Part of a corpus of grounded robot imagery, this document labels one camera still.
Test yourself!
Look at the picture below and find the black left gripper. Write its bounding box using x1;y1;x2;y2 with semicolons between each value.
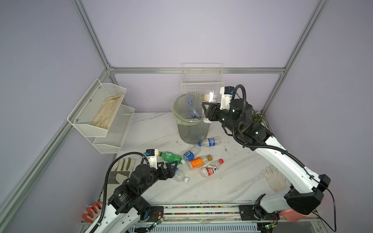
139;160;177;195

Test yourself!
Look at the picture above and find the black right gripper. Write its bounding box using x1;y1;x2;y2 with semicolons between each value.
199;100;238;135

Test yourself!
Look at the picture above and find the clear bottle blue label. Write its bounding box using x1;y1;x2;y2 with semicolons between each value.
173;168;189;183

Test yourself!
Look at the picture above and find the large crushed blue label bottle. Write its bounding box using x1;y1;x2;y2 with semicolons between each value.
187;99;202;120

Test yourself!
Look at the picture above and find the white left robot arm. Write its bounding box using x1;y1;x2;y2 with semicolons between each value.
87;161;178;233

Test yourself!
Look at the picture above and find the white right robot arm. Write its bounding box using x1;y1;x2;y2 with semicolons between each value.
202;99;331;219

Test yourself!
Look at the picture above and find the green lined trash bin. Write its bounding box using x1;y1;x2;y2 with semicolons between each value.
172;94;210;144

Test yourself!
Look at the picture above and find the blue label bottle near bin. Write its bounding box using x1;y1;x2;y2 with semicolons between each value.
198;136;221;148

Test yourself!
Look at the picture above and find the green soda bottle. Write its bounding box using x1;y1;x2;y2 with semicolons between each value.
158;151;185;165

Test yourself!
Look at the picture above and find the small blue label bottle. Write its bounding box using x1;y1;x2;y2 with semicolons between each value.
181;145;202;164

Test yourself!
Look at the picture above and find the orange label bottle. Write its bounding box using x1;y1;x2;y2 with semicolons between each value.
188;155;213;170

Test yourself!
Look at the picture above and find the red white label bottle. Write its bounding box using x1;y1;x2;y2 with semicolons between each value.
201;159;224;177

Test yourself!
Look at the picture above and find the potted green succulent plant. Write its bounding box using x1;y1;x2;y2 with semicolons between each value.
252;110;265;124

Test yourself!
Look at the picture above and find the beige cloth in shelf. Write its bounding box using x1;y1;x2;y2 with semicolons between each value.
91;94;124;130

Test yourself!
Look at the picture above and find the orange white work glove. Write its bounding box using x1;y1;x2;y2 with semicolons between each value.
82;202;103;223

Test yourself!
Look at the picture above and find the white two-tier mesh shelf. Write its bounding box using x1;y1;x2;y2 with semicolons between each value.
67;79;135;154

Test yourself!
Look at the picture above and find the white knit glove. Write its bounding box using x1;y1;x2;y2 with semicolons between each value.
261;165;291;193

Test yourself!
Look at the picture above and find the pink watering can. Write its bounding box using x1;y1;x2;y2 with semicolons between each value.
279;209;312;222

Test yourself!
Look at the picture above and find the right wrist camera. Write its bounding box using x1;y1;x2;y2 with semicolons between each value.
220;86;235;110

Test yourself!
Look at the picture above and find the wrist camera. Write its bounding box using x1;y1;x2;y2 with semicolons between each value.
220;86;235;110
144;149;159;169

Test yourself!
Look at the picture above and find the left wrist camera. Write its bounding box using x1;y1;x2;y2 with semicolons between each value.
144;149;159;169

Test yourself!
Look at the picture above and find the white wire wall basket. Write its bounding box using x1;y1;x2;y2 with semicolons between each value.
181;63;225;94

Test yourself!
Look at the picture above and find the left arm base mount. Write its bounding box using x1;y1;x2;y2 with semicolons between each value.
139;206;164;222

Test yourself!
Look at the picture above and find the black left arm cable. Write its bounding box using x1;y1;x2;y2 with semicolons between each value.
88;151;146;233

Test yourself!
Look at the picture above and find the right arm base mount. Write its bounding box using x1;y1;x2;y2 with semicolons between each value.
239;204;279;222

